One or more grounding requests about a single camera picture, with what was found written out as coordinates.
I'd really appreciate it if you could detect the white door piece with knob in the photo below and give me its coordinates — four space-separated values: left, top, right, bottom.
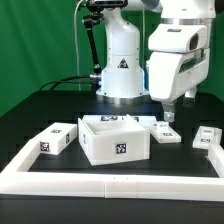
141 121 181 144

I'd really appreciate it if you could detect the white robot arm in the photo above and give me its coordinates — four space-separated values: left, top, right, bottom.
83 0 224 122

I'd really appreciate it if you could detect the white cabinet box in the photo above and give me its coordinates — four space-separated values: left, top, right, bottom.
78 116 150 166

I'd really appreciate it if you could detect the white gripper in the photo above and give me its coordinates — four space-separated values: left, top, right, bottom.
147 24 210 121

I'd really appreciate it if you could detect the black cable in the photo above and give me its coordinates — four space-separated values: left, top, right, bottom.
39 74 101 92

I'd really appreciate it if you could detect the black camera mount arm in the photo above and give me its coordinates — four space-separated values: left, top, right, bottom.
82 0 102 74

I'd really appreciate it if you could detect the white U-shaped frame border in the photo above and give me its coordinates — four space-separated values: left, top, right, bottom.
0 139 224 202

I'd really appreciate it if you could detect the white block with tags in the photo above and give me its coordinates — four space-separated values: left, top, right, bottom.
37 122 77 155

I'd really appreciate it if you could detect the white flat panel with tags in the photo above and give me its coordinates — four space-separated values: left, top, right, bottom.
82 115 157 124

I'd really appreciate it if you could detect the white cable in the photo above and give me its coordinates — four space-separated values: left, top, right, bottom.
73 0 83 92

